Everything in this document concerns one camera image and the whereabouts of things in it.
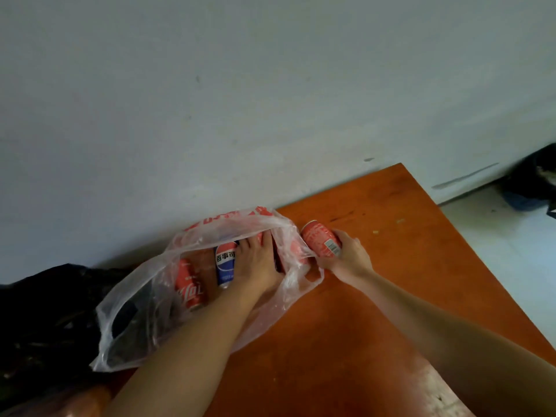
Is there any person's right hand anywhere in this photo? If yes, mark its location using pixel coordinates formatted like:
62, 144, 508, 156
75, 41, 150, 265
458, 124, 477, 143
314, 229, 375, 290

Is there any person's left hand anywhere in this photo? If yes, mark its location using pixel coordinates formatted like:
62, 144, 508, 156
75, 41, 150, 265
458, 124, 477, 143
232, 229, 286, 296

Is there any blue pepsi can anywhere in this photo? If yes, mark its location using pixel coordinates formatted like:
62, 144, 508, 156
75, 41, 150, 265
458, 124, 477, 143
215, 242, 239, 288

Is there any clear red-printed plastic bag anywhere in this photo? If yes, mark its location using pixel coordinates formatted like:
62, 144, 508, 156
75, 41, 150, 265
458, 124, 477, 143
90, 207, 325, 373

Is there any bunch of oranges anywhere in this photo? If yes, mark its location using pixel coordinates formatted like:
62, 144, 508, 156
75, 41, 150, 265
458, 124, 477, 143
52, 383, 115, 417

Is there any person's left forearm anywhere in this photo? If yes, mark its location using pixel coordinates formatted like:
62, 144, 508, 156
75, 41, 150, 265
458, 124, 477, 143
102, 277, 279, 417

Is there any person's right forearm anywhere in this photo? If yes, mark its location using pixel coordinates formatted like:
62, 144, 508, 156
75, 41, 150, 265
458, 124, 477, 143
352, 269, 556, 417

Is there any orange wooden table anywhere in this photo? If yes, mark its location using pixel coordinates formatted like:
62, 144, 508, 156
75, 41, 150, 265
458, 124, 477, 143
104, 163, 556, 417

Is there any blue bin with black liner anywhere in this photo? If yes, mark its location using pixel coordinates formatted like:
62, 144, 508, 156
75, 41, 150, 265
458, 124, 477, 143
502, 142, 556, 220

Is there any black plastic bag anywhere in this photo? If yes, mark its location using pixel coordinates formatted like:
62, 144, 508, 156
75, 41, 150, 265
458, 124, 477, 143
0, 263, 136, 400

